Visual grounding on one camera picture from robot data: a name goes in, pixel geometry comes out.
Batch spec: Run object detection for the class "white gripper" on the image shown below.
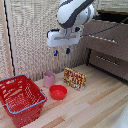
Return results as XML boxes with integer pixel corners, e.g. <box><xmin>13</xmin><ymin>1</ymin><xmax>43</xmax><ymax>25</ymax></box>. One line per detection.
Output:
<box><xmin>46</xmin><ymin>27</ymin><xmax>83</xmax><ymax>58</ymax></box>

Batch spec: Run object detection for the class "red bowl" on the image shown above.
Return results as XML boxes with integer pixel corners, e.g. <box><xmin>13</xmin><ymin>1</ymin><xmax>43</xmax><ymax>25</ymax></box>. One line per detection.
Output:
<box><xmin>49</xmin><ymin>84</ymin><xmax>68</xmax><ymax>101</ymax></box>

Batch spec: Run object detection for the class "red plastic basket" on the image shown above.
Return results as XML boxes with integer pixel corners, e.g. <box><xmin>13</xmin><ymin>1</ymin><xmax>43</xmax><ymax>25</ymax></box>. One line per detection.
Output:
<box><xmin>0</xmin><ymin>74</ymin><xmax>48</xmax><ymax>128</ymax></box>

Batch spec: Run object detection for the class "woven bamboo screen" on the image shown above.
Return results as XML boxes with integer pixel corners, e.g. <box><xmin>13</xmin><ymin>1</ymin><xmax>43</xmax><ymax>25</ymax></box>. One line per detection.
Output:
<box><xmin>0</xmin><ymin>0</ymin><xmax>128</xmax><ymax>84</ymax></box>

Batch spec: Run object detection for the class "red yellow snack box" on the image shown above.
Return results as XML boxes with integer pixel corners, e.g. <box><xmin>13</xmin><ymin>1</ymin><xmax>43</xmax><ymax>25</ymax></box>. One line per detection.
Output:
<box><xmin>62</xmin><ymin>67</ymin><xmax>88</xmax><ymax>92</ymax></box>

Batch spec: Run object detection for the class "pink cup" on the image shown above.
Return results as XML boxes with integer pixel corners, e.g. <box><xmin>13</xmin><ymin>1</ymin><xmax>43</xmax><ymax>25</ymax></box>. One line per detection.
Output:
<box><xmin>43</xmin><ymin>70</ymin><xmax>56</xmax><ymax>89</ymax></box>

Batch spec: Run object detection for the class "brown drawer cabinet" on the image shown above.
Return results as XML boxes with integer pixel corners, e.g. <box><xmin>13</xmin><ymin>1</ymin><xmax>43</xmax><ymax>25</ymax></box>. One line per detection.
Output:
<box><xmin>82</xmin><ymin>9</ymin><xmax>128</xmax><ymax>82</ymax></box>

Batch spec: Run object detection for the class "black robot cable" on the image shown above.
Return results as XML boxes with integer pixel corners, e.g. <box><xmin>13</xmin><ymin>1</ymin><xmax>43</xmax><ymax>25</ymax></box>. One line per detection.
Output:
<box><xmin>81</xmin><ymin>15</ymin><xmax>128</xmax><ymax>38</ymax></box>

